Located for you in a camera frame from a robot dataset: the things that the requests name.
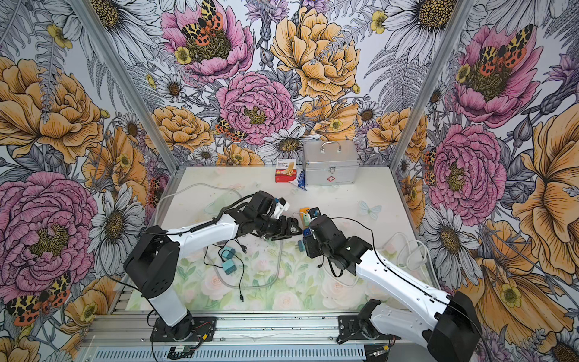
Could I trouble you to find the white power strip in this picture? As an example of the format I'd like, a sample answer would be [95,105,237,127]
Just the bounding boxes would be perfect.
[272,198,290,220]

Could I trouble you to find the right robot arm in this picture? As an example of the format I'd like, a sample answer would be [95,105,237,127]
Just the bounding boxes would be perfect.
[304,208,482,361]

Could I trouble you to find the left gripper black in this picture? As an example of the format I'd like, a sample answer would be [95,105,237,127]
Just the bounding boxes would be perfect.
[254,213,302,241]

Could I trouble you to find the red cardboard box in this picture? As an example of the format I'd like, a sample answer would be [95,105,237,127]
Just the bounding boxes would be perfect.
[274,158,297,183]

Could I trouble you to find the aluminium front rail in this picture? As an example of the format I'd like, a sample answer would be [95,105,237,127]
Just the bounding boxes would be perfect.
[85,311,467,347]

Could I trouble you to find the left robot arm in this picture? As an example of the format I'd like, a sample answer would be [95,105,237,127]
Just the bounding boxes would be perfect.
[124,191,302,341]

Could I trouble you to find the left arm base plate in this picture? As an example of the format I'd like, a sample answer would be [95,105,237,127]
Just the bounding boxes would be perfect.
[150,315,217,342]

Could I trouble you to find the teal usb charger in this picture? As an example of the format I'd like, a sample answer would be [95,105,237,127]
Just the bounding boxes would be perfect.
[220,247,236,261]
[222,259,237,275]

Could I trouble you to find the black usb cable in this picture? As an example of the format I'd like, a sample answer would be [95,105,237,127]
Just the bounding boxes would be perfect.
[202,241,225,268]
[232,252,247,303]

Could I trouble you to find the orange power strip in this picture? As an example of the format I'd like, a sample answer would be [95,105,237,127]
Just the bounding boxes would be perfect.
[299,208,312,228]

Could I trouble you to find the silver metal case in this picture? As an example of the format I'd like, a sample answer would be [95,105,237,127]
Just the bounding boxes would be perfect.
[303,140,359,187]

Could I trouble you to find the blue white packet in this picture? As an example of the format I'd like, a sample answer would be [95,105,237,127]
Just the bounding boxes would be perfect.
[290,170,307,191]

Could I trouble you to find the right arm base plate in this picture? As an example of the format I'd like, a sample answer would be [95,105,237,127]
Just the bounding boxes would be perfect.
[336,315,399,344]

